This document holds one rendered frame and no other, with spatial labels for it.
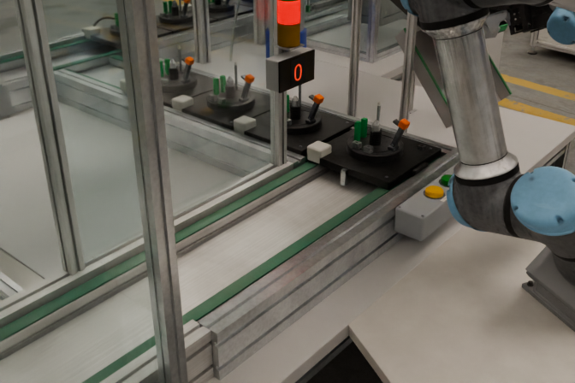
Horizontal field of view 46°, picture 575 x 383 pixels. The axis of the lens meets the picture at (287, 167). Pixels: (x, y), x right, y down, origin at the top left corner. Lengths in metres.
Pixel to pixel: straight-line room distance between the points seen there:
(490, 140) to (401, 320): 0.37
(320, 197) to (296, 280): 0.38
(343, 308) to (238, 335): 0.25
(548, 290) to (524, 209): 0.25
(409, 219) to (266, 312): 0.41
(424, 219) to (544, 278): 0.26
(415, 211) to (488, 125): 0.31
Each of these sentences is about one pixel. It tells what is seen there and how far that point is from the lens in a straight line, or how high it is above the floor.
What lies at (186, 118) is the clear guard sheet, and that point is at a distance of 1.37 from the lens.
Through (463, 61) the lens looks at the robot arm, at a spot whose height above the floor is 1.33.
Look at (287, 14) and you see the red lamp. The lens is 1.47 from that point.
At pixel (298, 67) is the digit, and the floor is 1.21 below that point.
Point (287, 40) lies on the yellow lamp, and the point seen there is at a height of 1.28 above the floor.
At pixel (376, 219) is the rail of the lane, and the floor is 0.96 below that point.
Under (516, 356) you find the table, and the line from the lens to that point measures 1.30.
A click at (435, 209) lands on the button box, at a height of 0.96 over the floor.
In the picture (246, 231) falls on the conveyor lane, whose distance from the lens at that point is 1.45.
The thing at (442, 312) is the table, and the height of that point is 0.86.
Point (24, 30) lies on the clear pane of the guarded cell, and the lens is 0.72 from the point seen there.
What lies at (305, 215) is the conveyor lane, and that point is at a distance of 1.51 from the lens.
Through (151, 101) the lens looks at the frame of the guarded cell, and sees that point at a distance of 0.82.
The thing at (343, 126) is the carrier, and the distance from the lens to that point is 1.82.
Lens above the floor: 1.69
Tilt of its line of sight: 27 degrees down
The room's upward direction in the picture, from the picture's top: straight up
